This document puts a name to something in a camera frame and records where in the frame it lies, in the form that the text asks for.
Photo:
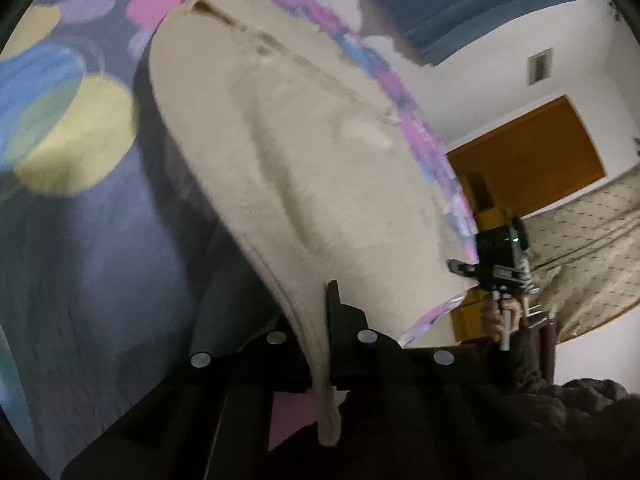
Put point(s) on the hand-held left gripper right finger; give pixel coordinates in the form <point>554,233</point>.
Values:
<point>350,350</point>

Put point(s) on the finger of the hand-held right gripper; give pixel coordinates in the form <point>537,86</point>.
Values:
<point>464,268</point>

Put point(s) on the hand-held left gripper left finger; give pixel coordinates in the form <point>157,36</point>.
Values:
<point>240,375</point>

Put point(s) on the beige knit garment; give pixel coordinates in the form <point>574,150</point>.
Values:
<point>310,160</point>

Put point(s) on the person's right forearm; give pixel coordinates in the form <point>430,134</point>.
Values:
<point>520,360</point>

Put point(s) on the person's right hand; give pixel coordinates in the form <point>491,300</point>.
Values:
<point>492,317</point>

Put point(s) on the yellow wooden cabinet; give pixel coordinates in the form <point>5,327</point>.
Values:
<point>467,322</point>

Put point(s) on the beige patterned curtain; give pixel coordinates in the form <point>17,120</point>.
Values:
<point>590,240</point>

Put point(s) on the orange wooden door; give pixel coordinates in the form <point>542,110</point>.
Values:
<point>530,160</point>

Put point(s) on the person's dark knit sweater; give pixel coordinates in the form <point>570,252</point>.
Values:
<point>575,425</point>

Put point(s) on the polka dot blanket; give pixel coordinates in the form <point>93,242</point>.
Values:
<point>75,260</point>

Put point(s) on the blue curtain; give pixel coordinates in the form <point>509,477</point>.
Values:
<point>465,5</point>

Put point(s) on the grey wall vent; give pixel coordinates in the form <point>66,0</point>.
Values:
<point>541,66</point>

